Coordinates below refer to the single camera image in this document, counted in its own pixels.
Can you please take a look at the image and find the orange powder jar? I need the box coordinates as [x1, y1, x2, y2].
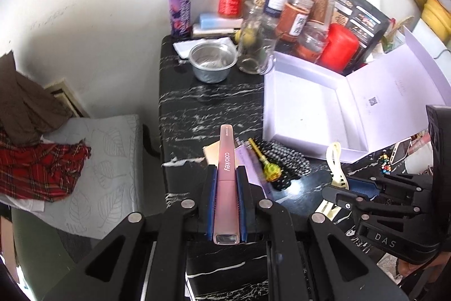
[275, 0, 313, 42]

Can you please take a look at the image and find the glass mug with lemon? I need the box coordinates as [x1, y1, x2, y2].
[237, 9, 278, 75]

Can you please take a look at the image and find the purple drink can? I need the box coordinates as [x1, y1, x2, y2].
[169, 0, 191, 38]

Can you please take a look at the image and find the cream hair claw clip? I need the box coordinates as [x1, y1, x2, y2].
[326, 142, 349, 190]

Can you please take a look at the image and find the brown cardboard box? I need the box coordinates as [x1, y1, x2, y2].
[203, 141, 219, 166]

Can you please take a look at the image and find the brown cloth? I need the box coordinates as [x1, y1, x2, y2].
[1, 51, 73, 147]

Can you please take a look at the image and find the brown label jar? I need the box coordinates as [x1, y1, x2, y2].
[308, 0, 336, 27]

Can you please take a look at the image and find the blue soap box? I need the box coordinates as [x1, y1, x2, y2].
[199, 13, 243, 30]

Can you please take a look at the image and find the red cylinder canister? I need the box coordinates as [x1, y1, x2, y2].
[317, 24, 359, 73]

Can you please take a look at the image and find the black polka dot scrunchie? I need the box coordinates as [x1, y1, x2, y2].
[255, 139, 311, 191]

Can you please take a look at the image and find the black printed bag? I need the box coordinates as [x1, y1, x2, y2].
[332, 0, 390, 75]

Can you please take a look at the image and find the purple box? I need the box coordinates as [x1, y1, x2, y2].
[235, 144, 274, 199]

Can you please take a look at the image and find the white tissue paper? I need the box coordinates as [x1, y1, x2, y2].
[172, 36, 236, 60]

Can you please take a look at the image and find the red plaid cloth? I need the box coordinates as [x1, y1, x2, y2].
[1, 131, 91, 203]

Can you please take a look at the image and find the aluminium foil bowl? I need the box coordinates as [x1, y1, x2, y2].
[188, 41, 237, 84]

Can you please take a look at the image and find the white open gift box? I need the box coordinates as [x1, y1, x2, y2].
[262, 31, 450, 163]

